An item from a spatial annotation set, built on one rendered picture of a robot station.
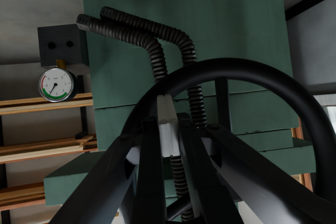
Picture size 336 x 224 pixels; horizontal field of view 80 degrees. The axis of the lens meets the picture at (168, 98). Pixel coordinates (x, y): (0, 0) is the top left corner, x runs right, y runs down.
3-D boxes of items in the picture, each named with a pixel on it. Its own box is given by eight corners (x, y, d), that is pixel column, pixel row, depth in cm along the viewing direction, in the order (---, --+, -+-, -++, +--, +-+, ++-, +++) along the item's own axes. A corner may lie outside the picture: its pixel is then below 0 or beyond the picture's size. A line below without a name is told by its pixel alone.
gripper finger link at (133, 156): (162, 163, 14) (118, 168, 14) (160, 129, 19) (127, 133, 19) (160, 144, 13) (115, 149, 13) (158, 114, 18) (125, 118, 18)
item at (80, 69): (77, 22, 39) (81, 63, 39) (97, 42, 52) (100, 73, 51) (33, 26, 39) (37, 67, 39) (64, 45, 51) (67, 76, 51)
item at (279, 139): (291, 128, 44) (294, 147, 44) (249, 121, 65) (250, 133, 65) (106, 150, 42) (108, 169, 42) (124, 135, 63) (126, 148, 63)
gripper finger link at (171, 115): (168, 122, 15) (178, 120, 15) (163, 94, 21) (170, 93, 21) (171, 157, 16) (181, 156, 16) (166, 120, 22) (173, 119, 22)
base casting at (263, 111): (297, 86, 44) (302, 128, 44) (220, 96, 102) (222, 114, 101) (91, 109, 43) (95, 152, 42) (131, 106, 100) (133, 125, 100)
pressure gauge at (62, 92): (70, 55, 36) (74, 100, 36) (79, 59, 40) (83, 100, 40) (34, 58, 36) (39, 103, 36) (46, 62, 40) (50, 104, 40)
